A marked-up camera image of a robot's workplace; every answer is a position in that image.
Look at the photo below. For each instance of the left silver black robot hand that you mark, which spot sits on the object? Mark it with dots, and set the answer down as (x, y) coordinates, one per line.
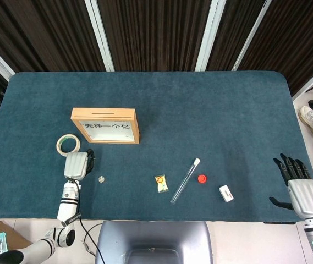
(75, 166)

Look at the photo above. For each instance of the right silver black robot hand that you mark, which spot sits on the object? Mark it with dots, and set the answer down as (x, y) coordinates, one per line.
(306, 195)

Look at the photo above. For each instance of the silver coin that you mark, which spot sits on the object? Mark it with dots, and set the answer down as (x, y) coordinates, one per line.
(101, 179)

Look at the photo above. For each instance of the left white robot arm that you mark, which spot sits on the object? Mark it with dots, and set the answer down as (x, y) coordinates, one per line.
(68, 200)

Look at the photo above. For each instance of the beige masking tape roll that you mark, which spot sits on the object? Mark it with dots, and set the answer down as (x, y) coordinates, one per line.
(60, 145)

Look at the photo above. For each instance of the white and red carton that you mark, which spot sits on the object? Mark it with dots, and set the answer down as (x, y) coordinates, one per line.
(226, 193)

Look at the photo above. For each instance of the yellow snack packet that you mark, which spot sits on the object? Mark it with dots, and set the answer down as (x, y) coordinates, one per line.
(161, 184)

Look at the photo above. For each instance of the brown cardboard box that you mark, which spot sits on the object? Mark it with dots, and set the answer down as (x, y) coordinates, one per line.
(10, 233)

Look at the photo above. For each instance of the small red plastic cup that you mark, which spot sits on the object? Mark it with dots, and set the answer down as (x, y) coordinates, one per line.
(202, 178)

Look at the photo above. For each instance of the glass test tube white cap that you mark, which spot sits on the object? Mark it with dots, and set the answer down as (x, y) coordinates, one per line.
(185, 180)

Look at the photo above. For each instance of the grey robot torso base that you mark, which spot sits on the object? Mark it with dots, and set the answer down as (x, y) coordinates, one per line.
(156, 242)

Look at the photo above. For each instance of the teal velvet tablecloth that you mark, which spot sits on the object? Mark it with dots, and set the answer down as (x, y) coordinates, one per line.
(172, 110)

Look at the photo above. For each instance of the wooden frame money box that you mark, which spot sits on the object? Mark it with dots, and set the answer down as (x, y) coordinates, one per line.
(105, 116)

